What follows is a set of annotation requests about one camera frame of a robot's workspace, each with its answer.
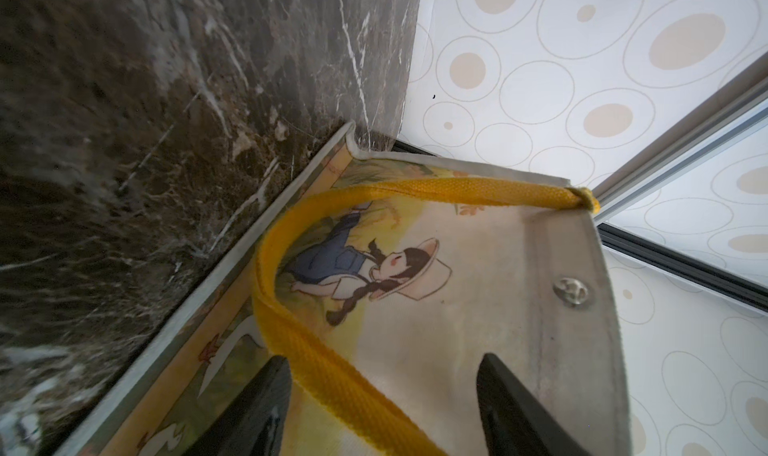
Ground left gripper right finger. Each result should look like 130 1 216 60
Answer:
476 353 587 456

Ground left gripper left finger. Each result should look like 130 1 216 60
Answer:
185 356 292 456

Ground white grocery tote bag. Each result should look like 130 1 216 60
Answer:
61 126 632 455

